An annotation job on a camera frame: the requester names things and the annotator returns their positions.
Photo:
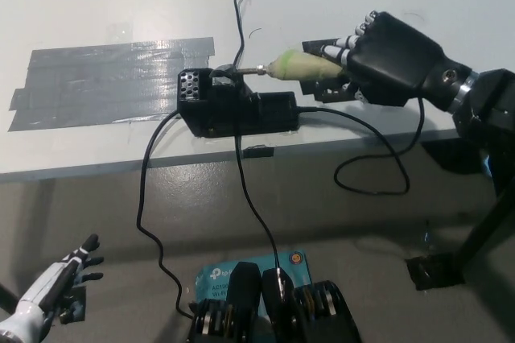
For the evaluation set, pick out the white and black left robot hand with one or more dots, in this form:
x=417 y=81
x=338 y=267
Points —
x=64 y=274

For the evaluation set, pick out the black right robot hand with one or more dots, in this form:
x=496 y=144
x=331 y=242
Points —
x=394 y=61

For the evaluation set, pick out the black soldering station base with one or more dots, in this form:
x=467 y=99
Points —
x=241 y=111

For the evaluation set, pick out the grey table leg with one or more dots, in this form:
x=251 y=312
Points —
x=46 y=210

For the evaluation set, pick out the black square tape patch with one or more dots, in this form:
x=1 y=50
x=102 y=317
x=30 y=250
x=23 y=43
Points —
x=322 y=93

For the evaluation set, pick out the teal router box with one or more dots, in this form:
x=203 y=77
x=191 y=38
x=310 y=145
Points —
x=215 y=278

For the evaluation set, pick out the small black tape strip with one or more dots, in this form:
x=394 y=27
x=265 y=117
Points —
x=258 y=152

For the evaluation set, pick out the black stand pole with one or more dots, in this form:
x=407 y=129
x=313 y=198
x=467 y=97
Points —
x=487 y=226

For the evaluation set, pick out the large grey duct tape patch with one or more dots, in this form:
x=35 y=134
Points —
x=100 y=81

